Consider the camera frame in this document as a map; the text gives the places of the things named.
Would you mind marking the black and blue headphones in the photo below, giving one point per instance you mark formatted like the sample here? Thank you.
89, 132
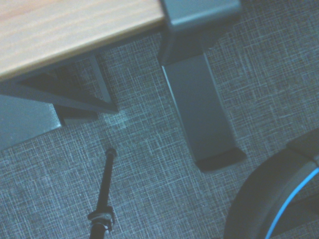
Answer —
264, 199

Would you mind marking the grey metal table leg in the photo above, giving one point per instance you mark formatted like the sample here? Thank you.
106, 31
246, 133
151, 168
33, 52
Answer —
199, 107

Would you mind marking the black rod with nut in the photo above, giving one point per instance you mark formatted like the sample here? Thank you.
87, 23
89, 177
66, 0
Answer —
106, 181

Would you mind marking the dark side table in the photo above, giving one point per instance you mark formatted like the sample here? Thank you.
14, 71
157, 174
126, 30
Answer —
22, 122

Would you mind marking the wooden desk with black frame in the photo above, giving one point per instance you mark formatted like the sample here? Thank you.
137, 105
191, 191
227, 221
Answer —
74, 30

